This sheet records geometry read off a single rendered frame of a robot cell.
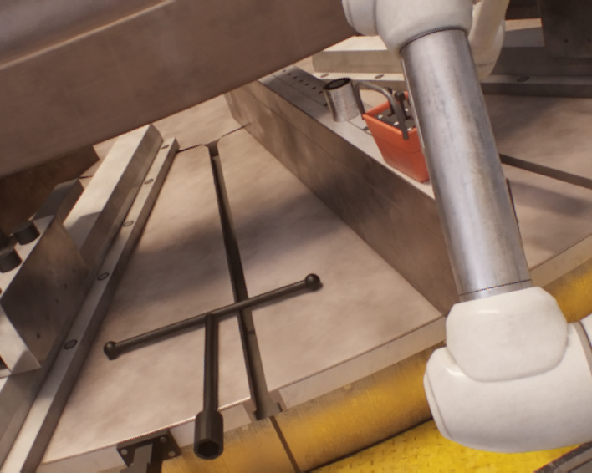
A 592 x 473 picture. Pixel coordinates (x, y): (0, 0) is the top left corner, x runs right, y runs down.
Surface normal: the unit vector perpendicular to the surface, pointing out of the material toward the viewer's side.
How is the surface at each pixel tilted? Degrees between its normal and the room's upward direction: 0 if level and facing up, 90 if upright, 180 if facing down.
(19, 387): 72
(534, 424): 79
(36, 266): 90
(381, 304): 0
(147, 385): 0
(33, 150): 90
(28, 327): 90
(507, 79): 0
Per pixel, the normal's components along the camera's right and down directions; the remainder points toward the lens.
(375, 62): -0.78, 0.25
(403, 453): -0.33, -0.82
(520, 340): -0.16, -0.17
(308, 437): 0.16, 0.44
